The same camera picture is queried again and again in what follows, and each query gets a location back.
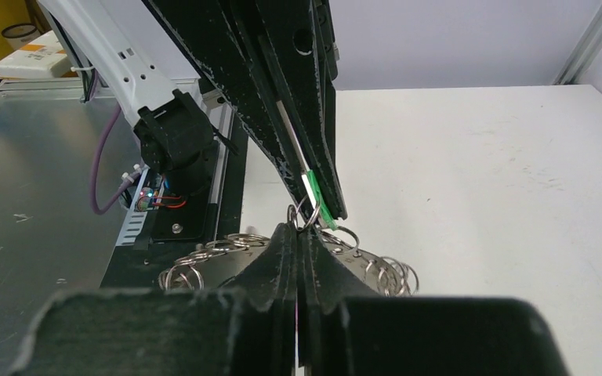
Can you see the silver key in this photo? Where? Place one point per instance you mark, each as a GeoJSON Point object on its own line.
{"type": "Point", "coordinates": [305, 168]}

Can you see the white box in background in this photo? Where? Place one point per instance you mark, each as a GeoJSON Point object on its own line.
{"type": "Point", "coordinates": [42, 58]}

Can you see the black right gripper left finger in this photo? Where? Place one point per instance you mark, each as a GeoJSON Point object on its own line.
{"type": "Point", "coordinates": [245, 327]}

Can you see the silver metal ring disc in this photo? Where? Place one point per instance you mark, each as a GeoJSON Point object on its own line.
{"type": "Point", "coordinates": [215, 263]}

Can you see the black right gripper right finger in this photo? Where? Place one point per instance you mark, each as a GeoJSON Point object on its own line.
{"type": "Point", "coordinates": [346, 328]}

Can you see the green key tag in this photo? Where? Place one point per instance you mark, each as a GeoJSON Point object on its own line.
{"type": "Point", "coordinates": [324, 218]}

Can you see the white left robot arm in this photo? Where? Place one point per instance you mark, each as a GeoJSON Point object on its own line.
{"type": "Point", "coordinates": [170, 126]}

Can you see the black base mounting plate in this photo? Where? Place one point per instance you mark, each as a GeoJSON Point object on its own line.
{"type": "Point", "coordinates": [151, 241]}

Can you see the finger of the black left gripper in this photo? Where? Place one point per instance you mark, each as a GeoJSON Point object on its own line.
{"type": "Point", "coordinates": [294, 40]}
{"type": "Point", "coordinates": [206, 33]}

